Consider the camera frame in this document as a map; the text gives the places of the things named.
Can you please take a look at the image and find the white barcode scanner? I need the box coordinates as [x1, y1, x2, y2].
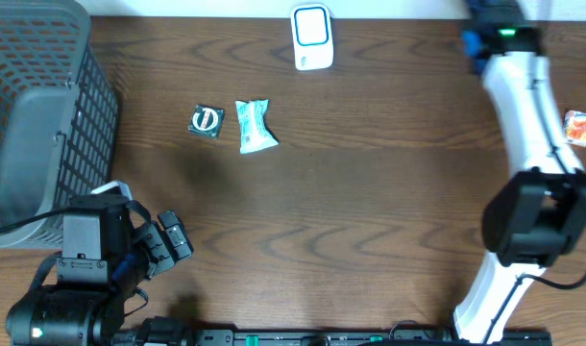
[290, 3, 334, 71]

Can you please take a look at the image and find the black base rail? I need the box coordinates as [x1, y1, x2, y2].
[114, 328, 553, 346]

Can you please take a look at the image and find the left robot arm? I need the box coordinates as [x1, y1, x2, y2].
[6, 181, 194, 345]

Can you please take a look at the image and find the light green wipes pack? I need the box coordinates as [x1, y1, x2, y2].
[235, 99, 279, 154]

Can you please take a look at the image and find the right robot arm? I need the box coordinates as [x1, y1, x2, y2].
[452, 0, 586, 345]

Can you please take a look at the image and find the grey plastic shopping basket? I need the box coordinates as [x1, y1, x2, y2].
[0, 1, 119, 249]

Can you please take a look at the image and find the orange tissue pack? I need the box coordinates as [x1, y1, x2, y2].
[564, 110, 586, 147]

